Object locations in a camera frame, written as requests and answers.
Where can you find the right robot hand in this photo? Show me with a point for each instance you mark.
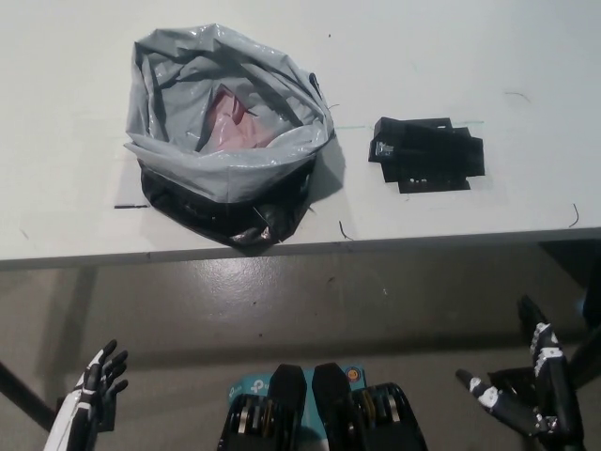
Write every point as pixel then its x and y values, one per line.
pixel 554 385

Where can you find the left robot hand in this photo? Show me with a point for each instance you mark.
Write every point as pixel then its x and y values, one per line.
pixel 77 399

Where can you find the grey black plastic bag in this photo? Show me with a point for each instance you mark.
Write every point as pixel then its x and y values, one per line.
pixel 244 178

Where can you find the black flat stapler stand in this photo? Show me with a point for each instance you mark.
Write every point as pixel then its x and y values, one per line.
pixel 436 181

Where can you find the black table leg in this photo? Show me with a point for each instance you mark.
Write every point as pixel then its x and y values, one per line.
pixel 23 392
pixel 584 357

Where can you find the black ribbed robot body block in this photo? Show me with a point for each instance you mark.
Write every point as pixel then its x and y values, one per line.
pixel 338 409
pixel 286 409

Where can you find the pink red packet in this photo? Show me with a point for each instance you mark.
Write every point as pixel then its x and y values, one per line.
pixel 239 129

